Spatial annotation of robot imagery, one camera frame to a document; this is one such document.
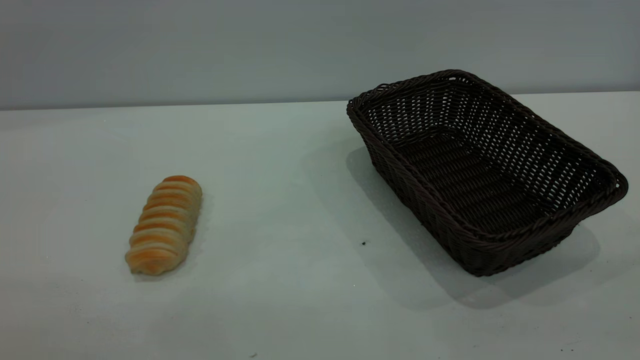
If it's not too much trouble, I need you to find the orange striped bread roll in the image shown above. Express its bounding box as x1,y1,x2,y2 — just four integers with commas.
124,175,203,276

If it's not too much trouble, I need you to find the dark brown wicker basket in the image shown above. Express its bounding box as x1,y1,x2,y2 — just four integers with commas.
346,69,629,278

